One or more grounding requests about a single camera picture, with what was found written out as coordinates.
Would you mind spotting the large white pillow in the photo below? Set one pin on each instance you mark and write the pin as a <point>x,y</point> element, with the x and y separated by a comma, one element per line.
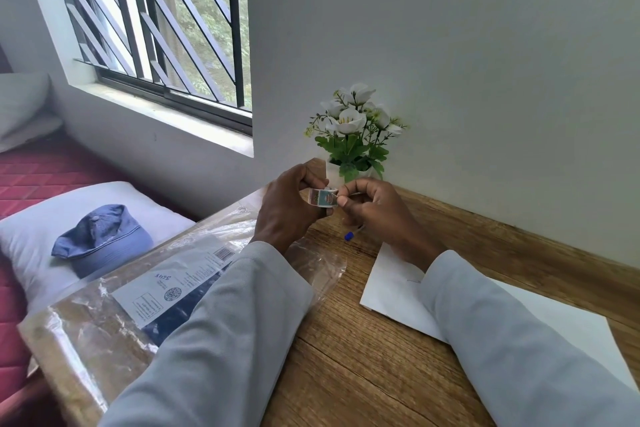
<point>30,236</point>

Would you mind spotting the plastic-wrapped white envelope pack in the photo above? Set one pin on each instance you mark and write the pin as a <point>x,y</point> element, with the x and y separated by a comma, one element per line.
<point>125,331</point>

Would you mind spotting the blue denim cap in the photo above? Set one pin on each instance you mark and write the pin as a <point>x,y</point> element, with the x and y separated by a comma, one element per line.
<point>105,241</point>

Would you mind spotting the white window sill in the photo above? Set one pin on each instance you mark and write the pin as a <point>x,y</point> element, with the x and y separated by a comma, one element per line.
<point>165,116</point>

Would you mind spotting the person's right hand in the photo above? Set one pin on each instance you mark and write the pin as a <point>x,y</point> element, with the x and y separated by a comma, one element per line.
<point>385,216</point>

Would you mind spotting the black framed window with grille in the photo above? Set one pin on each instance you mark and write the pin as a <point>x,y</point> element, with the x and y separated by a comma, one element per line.
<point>165,86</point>

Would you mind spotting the person's left hand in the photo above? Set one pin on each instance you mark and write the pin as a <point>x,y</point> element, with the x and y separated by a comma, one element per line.
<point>285,211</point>

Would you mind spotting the white envelope with blue scribble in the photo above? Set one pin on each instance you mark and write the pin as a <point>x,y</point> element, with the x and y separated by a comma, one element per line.
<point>390,291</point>

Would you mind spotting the person's right forearm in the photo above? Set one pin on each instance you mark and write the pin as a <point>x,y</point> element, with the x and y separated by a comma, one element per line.
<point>525,356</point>

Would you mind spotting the bed with red cover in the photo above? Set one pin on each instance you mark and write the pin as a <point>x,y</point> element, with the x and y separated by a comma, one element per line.
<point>30,171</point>

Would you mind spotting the person's left forearm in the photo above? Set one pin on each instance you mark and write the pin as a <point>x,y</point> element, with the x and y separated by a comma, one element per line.
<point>215,341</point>

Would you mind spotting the potted white flower plant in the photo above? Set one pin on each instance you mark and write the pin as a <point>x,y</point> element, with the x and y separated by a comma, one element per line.
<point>357,136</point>

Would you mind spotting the blue ballpoint pen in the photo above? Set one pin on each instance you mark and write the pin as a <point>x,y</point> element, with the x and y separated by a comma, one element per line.
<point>348,235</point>

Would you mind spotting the patterned tape roll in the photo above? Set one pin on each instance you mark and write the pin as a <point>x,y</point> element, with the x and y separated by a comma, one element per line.
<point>322,197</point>

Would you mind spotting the grey white pillow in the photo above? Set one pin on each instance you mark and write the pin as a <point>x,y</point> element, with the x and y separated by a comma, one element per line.
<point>22,101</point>

